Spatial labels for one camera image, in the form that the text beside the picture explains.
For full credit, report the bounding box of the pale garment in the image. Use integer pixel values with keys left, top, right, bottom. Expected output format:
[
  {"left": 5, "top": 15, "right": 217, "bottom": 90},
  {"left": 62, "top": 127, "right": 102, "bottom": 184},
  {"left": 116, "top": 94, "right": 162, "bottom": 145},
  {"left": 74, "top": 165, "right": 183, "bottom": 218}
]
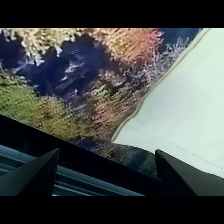
[{"left": 111, "top": 28, "right": 224, "bottom": 180}]

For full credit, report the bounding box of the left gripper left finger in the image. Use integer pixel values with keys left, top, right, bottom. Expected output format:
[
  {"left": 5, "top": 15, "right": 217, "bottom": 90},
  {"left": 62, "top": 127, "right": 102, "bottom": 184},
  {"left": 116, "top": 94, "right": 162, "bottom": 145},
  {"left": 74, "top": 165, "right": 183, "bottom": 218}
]
[{"left": 0, "top": 147, "right": 61, "bottom": 197}]

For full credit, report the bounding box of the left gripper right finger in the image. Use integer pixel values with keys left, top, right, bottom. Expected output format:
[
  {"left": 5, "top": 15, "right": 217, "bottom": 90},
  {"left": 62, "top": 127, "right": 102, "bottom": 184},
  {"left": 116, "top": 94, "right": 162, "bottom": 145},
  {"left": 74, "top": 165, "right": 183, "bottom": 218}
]
[{"left": 154, "top": 148, "right": 224, "bottom": 197}]

